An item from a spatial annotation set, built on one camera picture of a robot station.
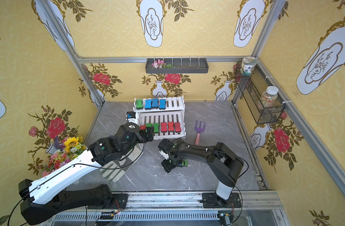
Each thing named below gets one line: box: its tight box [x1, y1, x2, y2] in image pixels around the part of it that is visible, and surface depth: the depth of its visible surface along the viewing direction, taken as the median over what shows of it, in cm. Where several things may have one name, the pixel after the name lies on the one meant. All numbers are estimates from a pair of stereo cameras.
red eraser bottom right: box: [173, 122, 182, 133], surface depth 90 cm
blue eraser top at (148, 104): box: [144, 98, 153, 110], surface depth 82 cm
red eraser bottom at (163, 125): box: [160, 121, 168, 133], surface depth 92 cm
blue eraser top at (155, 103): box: [151, 97, 159, 109], surface depth 83 cm
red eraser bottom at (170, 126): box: [167, 121, 175, 133], surface depth 90 cm
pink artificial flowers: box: [151, 59, 174, 69], surface depth 89 cm
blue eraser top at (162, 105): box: [158, 98, 167, 110], surface depth 83 cm
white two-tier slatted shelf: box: [132, 95, 187, 140], surface depth 87 cm
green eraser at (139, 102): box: [135, 98, 144, 110], surface depth 81 cm
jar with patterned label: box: [240, 56, 258, 76], surface depth 87 cm
